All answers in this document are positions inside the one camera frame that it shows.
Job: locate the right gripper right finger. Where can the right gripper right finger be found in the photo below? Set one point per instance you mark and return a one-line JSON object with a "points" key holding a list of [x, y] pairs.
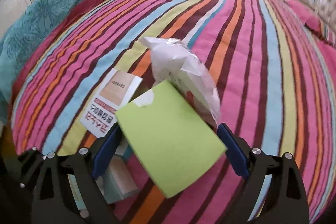
{"points": [[286, 200]]}

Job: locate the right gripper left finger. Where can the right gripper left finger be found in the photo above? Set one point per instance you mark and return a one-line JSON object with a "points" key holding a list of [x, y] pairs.
{"points": [[53, 201]]}

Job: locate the teal cartoon box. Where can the teal cartoon box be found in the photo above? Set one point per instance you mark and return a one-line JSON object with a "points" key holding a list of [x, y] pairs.
{"points": [[116, 183]]}

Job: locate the plain lime green box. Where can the plain lime green box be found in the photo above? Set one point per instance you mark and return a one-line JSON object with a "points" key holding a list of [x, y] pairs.
{"points": [[173, 143]]}

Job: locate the white plastic bag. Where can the white plastic bag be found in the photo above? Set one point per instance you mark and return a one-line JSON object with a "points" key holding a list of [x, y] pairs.
{"points": [[171, 60]]}

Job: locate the white red text card box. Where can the white red text card box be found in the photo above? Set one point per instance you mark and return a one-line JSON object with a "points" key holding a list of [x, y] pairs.
{"points": [[115, 91]]}

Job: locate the striped colourful bed sheet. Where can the striped colourful bed sheet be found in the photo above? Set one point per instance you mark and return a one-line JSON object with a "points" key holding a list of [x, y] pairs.
{"points": [[264, 67]]}

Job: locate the pink striped pillow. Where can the pink striped pillow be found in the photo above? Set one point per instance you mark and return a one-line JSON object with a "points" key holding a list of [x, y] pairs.
{"points": [[326, 53]]}

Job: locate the far pink pillow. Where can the far pink pillow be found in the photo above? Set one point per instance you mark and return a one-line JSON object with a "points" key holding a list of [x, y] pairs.
{"points": [[313, 22]]}

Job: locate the teal patterned blanket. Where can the teal patterned blanket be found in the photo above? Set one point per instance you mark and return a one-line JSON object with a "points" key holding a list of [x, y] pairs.
{"points": [[22, 39]]}

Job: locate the tufted beige headboard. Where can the tufted beige headboard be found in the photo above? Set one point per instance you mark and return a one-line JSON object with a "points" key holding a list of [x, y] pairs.
{"points": [[326, 10]]}

